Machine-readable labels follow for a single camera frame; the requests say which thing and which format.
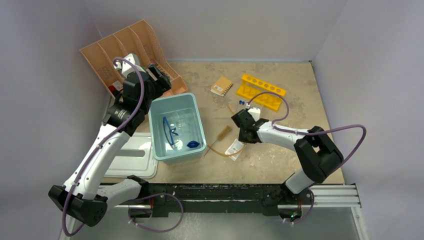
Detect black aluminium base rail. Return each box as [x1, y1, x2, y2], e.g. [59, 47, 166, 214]
[119, 183, 361, 222]

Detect teal plastic bin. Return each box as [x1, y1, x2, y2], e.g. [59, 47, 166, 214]
[148, 92, 207, 165]

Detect yellow spiral notebook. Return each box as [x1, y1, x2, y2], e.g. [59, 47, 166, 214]
[210, 76, 234, 97]

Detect tan rubber tubing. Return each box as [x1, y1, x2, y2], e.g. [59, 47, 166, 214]
[204, 125, 246, 157]

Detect white label packet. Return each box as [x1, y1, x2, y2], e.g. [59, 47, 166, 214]
[224, 139, 246, 161]

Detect blue safety glasses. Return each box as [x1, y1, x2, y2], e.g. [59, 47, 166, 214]
[162, 116, 179, 147]

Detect yellow test tube rack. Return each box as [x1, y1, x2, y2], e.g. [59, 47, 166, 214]
[236, 73, 286, 112]

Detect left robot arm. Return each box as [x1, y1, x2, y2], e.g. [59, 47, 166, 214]
[48, 64, 172, 229]

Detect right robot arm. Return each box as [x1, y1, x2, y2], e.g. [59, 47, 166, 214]
[231, 109, 344, 204]

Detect white bin lid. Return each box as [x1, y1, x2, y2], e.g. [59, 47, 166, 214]
[104, 132, 158, 179]

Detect peach desk file organizer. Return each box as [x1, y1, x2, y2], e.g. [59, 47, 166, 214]
[80, 20, 189, 98]

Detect tan bristle brush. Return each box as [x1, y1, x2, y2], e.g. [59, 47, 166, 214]
[203, 125, 232, 157]

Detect clear glass beaker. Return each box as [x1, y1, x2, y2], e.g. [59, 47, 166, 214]
[175, 111, 190, 131]

